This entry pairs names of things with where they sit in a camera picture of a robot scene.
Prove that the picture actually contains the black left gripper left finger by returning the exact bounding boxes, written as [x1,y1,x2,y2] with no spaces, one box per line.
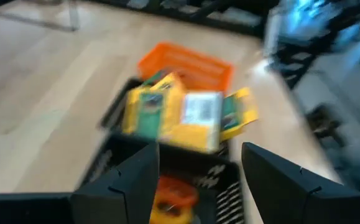
[0,141,160,224]

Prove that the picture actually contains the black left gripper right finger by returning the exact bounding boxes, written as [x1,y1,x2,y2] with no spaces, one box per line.
[242,142,360,224]

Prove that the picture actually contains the orange coil keychain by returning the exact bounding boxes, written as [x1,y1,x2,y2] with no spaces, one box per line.
[157,175,199,209]

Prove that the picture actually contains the black plastic basket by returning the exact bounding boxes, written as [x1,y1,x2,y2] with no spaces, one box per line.
[76,133,246,224]
[98,77,232,159]

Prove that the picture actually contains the orange plastic basket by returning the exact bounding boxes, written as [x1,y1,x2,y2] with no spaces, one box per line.
[137,42,234,94]

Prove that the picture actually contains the wooden riser shelf black legs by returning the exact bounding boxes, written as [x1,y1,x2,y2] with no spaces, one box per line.
[0,0,80,32]

